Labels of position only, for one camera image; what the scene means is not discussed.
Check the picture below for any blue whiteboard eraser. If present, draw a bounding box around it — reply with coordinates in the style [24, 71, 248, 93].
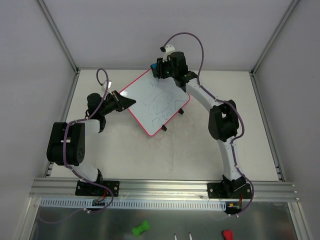
[150, 63, 157, 71]

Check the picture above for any pink framed whiteboard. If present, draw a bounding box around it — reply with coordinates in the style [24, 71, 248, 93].
[120, 69, 190, 137]

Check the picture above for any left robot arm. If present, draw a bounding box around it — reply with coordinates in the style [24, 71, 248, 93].
[46, 90, 136, 195]

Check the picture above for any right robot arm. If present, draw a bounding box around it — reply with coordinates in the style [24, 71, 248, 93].
[150, 51, 251, 199]

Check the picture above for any black whiteboard clip right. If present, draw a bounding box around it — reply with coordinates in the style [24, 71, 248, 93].
[178, 108, 184, 115]

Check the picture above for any black whiteboard clip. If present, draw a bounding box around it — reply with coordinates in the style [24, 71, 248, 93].
[161, 125, 167, 132]
[178, 108, 184, 115]

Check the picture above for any black whiteboard clip front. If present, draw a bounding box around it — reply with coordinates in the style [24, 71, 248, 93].
[161, 125, 167, 132]

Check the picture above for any green bone-shaped eraser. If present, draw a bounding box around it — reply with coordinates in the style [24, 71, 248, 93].
[131, 220, 151, 238]

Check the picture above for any red bone-shaped eraser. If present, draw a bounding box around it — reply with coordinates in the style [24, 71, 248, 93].
[222, 229, 234, 240]

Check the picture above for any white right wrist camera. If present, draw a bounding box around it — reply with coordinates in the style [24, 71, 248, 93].
[160, 44, 176, 63]

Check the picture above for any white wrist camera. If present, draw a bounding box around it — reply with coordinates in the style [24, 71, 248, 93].
[101, 80, 112, 92]
[160, 44, 176, 63]

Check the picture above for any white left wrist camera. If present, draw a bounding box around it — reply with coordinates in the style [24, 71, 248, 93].
[101, 80, 112, 92]

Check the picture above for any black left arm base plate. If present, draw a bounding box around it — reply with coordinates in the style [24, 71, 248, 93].
[75, 180, 120, 197]

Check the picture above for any left aluminium frame post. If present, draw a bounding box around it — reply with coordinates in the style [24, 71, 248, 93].
[37, 0, 81, 75]

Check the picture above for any aluminium frame post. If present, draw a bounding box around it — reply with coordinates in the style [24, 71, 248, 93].
[37, 0, 81, 75]
[249, 0, 301, 76]

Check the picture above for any aluminium mounting rail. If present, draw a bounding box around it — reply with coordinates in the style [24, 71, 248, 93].
[29, 177, 300, 202]

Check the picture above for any white slotted cable duct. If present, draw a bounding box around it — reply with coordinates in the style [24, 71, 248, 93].
[39, 197, 227, 212]

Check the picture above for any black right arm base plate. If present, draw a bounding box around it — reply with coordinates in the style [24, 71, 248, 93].
[207, 181, 252, 200]

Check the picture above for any right aluminium frame post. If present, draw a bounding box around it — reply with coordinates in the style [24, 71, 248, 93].
[249, 0, 301, 76]

